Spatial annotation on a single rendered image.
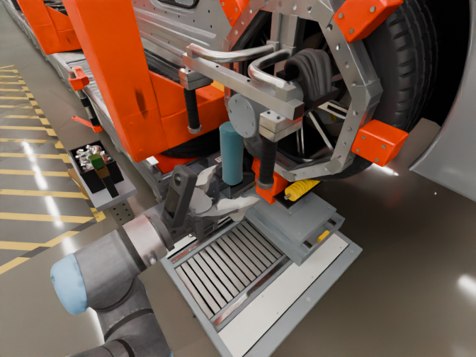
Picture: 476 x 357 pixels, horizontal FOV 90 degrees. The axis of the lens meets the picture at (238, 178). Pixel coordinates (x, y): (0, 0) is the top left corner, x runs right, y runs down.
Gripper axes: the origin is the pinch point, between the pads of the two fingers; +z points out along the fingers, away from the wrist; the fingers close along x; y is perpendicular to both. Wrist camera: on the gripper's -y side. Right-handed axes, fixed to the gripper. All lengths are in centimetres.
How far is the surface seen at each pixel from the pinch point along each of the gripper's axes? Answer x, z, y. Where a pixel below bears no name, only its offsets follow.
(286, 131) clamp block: 2.4, 11.7, -8.7
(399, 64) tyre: 9.9, 38.5, -18.5
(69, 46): -253, 12, 27
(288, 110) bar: 2.6, 11.0, -13.8
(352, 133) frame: 9.0, 30.0, -3.7
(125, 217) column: -73, -20, 71
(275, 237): -8, 32, 67
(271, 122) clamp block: 1.1, 8.0, -11.6
